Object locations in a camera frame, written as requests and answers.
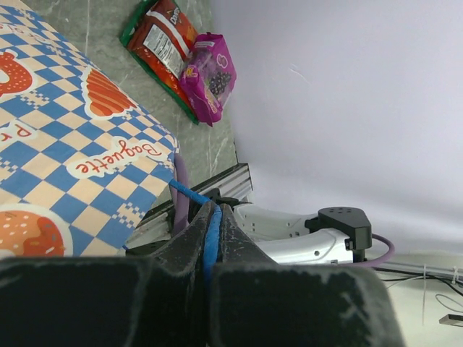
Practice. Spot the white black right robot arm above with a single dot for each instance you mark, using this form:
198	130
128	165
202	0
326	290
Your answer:
332	236

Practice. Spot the blue checkered paper bag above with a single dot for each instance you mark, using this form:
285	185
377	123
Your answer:
81	161

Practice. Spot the purple snack pouch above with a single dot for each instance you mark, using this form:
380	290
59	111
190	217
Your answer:
208	77

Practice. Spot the green chips bag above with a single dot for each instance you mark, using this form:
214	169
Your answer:
137	54

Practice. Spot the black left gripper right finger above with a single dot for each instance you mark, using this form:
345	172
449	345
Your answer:
254	301

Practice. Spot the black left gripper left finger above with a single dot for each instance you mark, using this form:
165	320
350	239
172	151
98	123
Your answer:
151	300

